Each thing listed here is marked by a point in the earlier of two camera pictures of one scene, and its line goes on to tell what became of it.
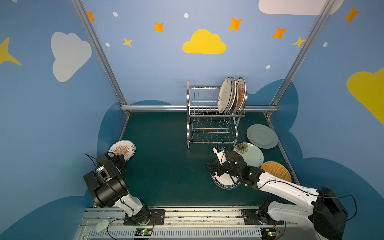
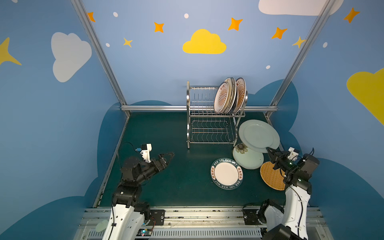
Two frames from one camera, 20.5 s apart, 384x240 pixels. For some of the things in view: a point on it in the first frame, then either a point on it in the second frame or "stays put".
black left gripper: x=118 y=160 → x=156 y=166
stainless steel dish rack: x=205 y=124 stays put
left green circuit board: x=143 y=232 stays put
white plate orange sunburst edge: x=125 y=147 → x=221 y=97
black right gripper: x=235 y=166 → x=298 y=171
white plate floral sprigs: x=225 y=95 stays put
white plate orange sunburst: x=241 y=94 stays put
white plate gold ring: x=234 y=100 stays put
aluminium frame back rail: x=184 y=107 stays put
